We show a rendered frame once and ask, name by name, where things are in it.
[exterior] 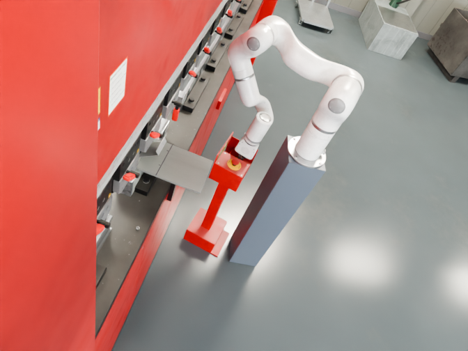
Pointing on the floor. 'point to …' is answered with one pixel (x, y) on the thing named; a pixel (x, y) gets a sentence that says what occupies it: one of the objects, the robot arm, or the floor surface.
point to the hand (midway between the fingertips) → (240, 158)
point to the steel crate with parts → (451, 45)
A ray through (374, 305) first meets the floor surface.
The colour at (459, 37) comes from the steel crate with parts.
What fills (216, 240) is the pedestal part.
